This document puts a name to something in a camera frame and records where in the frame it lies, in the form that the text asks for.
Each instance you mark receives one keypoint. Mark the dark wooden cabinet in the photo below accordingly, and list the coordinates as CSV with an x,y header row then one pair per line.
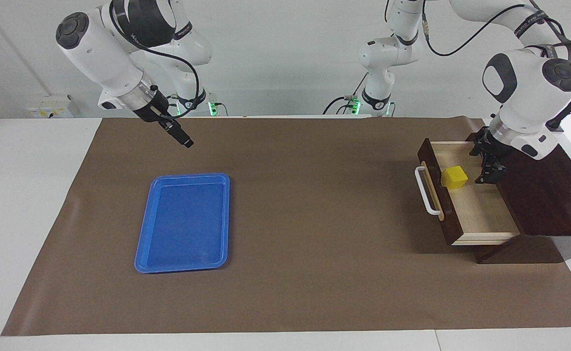
x,y
558,200

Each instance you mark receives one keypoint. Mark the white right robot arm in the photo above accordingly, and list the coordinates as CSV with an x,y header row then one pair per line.
x,y
100,53

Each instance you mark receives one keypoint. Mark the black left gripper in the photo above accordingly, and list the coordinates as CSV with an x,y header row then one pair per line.
x,y
492,146

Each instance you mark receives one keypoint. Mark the brown table mat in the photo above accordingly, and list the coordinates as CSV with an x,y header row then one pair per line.
x,y
314,219

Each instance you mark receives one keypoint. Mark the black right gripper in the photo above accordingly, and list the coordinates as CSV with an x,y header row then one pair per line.
x,y
152,107

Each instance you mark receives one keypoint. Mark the blue plastic tray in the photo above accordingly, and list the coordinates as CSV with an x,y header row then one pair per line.
x,y
183,224

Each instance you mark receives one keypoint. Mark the white wall socket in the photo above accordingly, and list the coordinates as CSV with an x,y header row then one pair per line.
x,y
51,106

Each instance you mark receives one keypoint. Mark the yellow cube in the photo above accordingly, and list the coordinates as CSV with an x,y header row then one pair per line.
x,y
455,178

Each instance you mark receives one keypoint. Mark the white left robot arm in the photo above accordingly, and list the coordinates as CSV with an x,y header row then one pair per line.
x,y
529,97

